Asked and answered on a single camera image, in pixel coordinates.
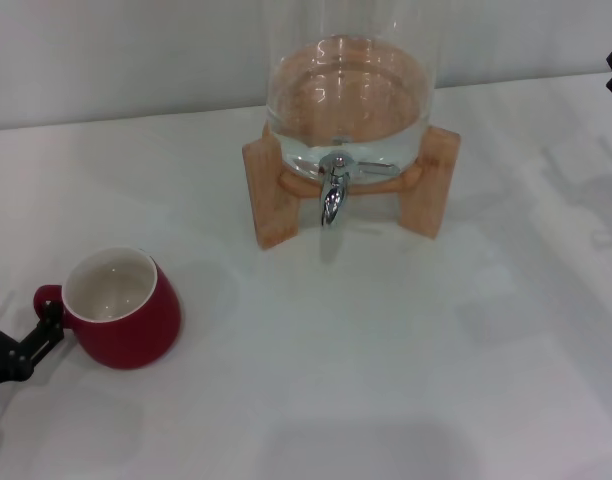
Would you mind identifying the red ceramic cup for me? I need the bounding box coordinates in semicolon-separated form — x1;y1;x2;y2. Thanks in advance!
32;246;183;371

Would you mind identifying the chrome faucet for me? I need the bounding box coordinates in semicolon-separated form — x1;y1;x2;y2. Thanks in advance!
316;151;358;230

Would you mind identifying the glass water dispenser jar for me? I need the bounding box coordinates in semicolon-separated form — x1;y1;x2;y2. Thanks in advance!
264;0;443;182

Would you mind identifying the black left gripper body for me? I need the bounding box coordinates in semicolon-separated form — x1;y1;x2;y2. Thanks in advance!
0;324;23;394

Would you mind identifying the wooden dispenser stand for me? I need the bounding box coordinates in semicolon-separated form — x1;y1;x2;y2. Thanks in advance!
241;122;460;250

